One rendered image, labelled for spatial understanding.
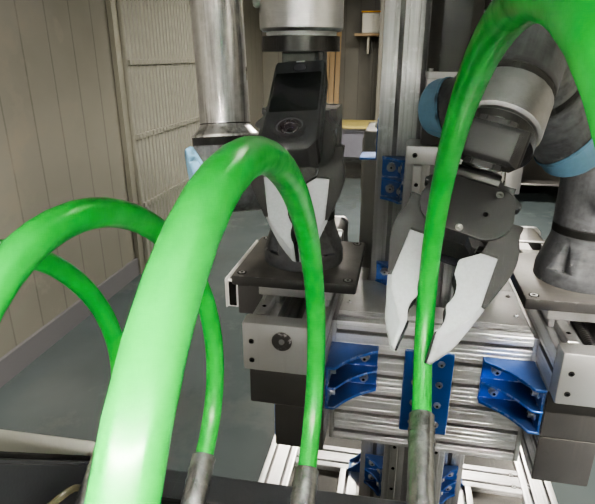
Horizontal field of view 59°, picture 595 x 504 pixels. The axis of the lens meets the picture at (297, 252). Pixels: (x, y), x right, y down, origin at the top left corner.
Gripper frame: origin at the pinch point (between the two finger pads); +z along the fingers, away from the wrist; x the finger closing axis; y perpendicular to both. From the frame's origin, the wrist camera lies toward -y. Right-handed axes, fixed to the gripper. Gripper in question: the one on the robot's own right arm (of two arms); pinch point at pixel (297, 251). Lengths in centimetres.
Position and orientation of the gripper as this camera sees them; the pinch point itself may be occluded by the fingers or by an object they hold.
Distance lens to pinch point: 52.3
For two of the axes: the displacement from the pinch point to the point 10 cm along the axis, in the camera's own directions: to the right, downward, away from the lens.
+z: 0.0, 9.4, 3.5
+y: 1.7, -3.5, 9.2
